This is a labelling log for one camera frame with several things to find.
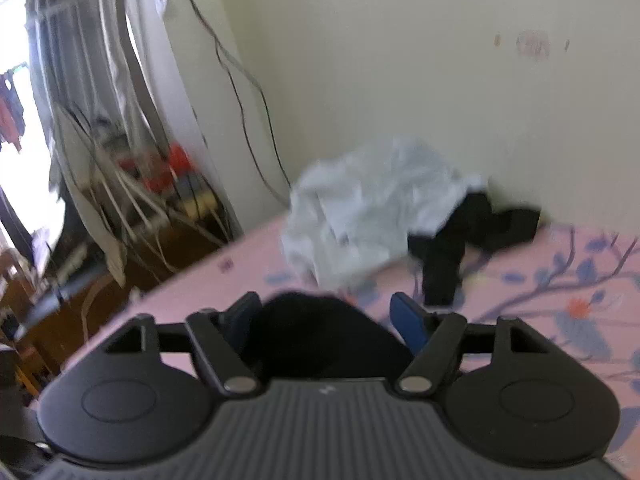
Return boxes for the dark cloth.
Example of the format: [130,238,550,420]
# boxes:
[240,292,416,382]

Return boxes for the pale wall sticker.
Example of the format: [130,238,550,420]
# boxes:
[515,30,552,62]

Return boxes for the bright window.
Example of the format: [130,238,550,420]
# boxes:
[0,0,67,267]

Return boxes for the pink floral bedsheet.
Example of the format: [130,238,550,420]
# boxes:
[60,209,640,480]

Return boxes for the grey wall cable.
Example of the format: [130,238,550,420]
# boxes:
[217,44,267,102]

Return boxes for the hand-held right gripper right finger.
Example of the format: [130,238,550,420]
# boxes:
[390,292,541,397]

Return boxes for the plain black garment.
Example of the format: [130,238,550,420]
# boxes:
[407,192,544,309]

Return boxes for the white crumpled garment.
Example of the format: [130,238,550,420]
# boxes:
[280,135,489,292]

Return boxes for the thin dark wall cable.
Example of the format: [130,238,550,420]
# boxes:
[167,0,295,202]

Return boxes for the hanging dark clothes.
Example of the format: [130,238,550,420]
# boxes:
[0,62,29,154]

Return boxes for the red cloth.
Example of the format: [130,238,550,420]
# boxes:
[167,143,197,177]

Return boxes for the grey curtain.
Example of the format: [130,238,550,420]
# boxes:
[25,0,167,287]

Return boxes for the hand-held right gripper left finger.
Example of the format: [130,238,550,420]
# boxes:
[105,291,262,399]

